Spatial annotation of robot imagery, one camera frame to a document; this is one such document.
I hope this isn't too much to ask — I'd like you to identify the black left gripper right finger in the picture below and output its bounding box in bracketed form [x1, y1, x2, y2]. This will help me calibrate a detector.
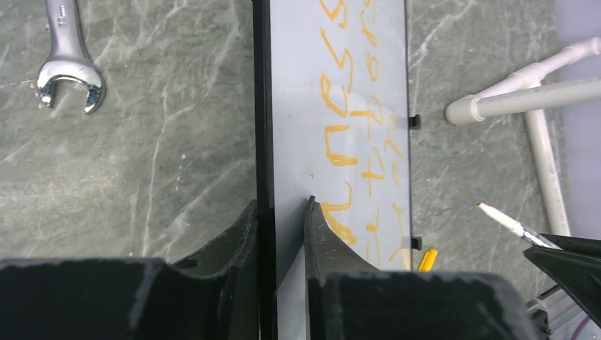
[304, 198, 537, 339]

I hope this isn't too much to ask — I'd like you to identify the white pvc pipe frame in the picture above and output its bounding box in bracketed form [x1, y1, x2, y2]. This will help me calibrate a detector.
[445, 37, 600, 236]

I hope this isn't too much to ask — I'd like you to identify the yellow marker cap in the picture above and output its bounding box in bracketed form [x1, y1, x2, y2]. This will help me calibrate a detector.
[417, 248, 438, 272]

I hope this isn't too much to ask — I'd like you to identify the silver open-end wrench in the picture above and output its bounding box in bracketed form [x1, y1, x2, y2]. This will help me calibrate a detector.
[36, 0, 106, 115]

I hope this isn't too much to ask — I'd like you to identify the white yellow marker pen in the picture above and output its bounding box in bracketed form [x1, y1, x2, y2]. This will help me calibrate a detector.
[476, 203, 561, 250]

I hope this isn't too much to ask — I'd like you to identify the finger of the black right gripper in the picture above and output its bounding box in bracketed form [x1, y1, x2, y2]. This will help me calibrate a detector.
[524, 246, 600, 325]
[542, 234, 601, 256]

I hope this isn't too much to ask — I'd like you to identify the black framed whiteboard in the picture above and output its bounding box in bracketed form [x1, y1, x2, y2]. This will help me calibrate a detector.
[254, 1, 412, 339]

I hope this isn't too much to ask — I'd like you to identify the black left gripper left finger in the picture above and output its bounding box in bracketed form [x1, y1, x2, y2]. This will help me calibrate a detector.
[1, 201, 259, 339]

